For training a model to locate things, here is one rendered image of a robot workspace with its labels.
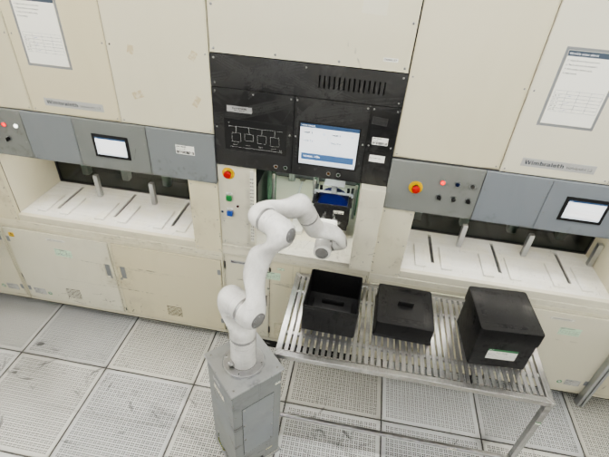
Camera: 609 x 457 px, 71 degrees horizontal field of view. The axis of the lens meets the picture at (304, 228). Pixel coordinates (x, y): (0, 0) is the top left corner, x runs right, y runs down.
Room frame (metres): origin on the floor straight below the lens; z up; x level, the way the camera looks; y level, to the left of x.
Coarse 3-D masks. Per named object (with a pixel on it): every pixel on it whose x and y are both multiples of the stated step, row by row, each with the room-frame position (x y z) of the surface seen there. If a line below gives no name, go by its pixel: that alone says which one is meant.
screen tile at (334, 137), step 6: (330, 138) 1.89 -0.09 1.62; (336, 138) 1.89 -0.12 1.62; (342, 138) 1.88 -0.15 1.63; (348, 138) 1.88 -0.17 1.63; (354, 138) 1.88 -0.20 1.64; (330, 144) 1.89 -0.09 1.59; (348, 144) 1.88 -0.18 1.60; (354, 144) 1.88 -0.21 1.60; (330, 150) 1.89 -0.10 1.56; (336, 150) 1.89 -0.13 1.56; (342, 150) 1.88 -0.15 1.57; (348, 150) 1.88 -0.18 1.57
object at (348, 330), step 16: (320, 272) 1.72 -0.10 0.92; (320, 288) 1.72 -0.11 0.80; (336, 288) 1.71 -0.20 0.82; (352, 288) 1.69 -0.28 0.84; (304, 304) 1.52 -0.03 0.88; (320, 304) 1.63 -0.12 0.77; (336, 304) 1.63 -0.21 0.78; (352, 304) 1.63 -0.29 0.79; (304, 320) 1.46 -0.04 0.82; (320, 320) 1.45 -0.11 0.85; (336, 320) 1.43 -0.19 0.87; (352, 320) 1.42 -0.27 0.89; (352, 336) 1.42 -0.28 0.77
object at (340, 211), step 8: (328, 184) 2.15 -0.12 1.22; (336, 184) 2.15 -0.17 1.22; (344, 184) 2.16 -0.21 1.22; (328, 192) 2.18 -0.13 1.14; (336, 192) 2.19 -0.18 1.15; (352, 192) 2.23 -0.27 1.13; (312, 200) 2.12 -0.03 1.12; (352, 200) 2.15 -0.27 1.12; (320, 208) 2.10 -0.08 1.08; (328, 208) 2.09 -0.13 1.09; (336, 208) 2.09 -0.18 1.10; (344, 208) 2.08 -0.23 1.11; (320, 216) 2.10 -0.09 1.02; (328, 216) 2.10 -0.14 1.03; (336, 216) 2.09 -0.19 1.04; (344, 216) 2.08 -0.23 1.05; (344, 224) 2.09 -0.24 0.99
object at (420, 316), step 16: (384, 288) 1.69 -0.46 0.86; (400, 288) 1.70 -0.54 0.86; (384, 304) 1.58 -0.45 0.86; (400, 304) 1.57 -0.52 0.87; (416, 304) 1.59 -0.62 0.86; (384, 320) 1.46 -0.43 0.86; (400, 320) 1.47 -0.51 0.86; (416, 320) 1.48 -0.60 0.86; (432, 320) 1.49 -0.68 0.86; (384, 336) 1.44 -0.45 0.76; (400, 336) 1.44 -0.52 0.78; (416, 336) 1.42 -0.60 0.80
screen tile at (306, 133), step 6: (306, 132) 1.90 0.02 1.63; (312, 132) 1.90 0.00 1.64; (318, 132) 1.90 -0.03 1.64; (312, 138) 1.90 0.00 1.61; (318, 138) 1.90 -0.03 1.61; (324, 138) 1.89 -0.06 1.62; (306, 144) 1.90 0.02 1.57; (312, 144) 1.90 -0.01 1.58; (318, 144) 1.90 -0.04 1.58; (324, 144) 1.89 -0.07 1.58; (306, 150) 1.90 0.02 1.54; (312, 150) 1.90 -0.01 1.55; (318, 150) 1.90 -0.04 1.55; (324, 150) 1.89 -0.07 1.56
